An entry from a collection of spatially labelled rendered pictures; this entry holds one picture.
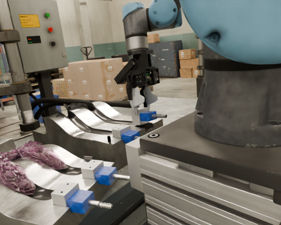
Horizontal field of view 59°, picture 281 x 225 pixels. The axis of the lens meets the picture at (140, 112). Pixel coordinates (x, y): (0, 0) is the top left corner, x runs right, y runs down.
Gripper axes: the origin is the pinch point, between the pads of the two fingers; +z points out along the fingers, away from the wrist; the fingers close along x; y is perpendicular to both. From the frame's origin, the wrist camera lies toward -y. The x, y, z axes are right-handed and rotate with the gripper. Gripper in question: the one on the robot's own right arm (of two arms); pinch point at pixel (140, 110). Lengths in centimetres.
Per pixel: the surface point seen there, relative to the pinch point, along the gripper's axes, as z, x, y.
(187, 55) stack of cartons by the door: -105, 592, -314
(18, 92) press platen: -14, -11, -68
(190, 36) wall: -163, 625, -315
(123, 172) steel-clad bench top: 16.9, -14.8, 3.4
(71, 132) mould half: 4.8, -16.0, -19.5
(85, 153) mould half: 11.9, -16.2, -12.4
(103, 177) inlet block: 13.4, -27.4, 9.6
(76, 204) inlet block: 15.1, -37.6, 12.8
